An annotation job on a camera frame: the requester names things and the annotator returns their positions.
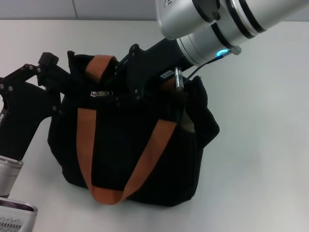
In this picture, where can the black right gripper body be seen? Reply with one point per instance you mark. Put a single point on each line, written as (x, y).
(154, 62)

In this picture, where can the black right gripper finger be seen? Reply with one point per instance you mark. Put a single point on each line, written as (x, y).
(119, 70)
(128, 99)

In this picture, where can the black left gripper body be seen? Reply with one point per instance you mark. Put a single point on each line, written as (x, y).
(17, 120)

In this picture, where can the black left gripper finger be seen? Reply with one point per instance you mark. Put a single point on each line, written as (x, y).
(48, 60)

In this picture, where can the silver metal zipper pull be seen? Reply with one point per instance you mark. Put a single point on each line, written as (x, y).
(102, 93)

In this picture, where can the black fabric food bag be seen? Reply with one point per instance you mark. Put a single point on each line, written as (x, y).
(116, 145)

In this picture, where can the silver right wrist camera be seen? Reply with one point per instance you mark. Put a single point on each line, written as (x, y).
(176, 19)

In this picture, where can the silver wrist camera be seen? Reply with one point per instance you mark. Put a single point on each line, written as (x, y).
(176, 19)
(14, 217)

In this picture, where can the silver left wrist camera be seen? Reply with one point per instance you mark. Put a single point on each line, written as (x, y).
(14, 217)

